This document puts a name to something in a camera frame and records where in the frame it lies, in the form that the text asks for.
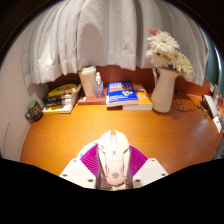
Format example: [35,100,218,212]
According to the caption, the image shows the pink computer mouse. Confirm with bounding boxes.
[96,129,132,187]

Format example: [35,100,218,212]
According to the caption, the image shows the reddish-brown book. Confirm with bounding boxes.
[77,88,108,106]

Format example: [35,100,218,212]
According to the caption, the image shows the white and pink flowers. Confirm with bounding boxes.
[144,28,195,83]

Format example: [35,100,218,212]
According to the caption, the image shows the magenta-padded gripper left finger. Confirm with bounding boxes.
[59,143,101,190]

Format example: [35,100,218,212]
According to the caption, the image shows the stack of yellow-black books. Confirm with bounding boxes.
[41,83,83,115]

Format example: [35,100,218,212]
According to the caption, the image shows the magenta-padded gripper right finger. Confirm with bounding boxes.
[128,144,170,189]

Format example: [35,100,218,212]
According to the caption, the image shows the green mug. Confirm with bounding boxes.
[24,100,44,123]

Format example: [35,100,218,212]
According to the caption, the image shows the white paper sheet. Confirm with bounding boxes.
[213,114,224,134]

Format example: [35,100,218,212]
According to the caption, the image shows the clear spray bottle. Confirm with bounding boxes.
[94,71,105,99]

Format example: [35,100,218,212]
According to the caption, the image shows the white lidded cup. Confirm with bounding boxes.
[78,65,98,98]

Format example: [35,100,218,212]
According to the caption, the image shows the black cable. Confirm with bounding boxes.
[171,91,201,113]

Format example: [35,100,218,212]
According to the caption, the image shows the white ceramic vase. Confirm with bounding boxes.
[149,66,181,114]

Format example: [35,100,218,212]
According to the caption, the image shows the white curtain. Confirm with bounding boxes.
[21,0,210,88]

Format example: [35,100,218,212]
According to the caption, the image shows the yellow book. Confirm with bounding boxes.
[121,83,154,112]

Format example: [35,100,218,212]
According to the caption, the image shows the silver laptop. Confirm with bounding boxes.
[201,94,219,120]

